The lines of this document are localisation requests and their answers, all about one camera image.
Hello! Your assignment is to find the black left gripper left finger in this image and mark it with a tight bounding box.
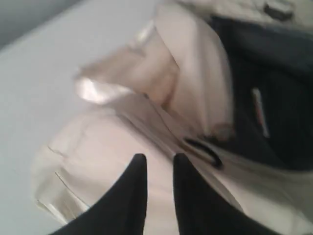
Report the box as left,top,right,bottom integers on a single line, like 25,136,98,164
53,154,147,235

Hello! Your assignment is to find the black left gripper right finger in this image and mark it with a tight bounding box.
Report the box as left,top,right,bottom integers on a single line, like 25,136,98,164
173,154,264,235

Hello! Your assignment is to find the cream fabric duffel bag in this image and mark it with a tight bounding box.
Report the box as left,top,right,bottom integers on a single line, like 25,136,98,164
33,0,313,235

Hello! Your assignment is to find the green-capped white marker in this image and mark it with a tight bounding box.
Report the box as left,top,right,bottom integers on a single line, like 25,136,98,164
252,88,270,138

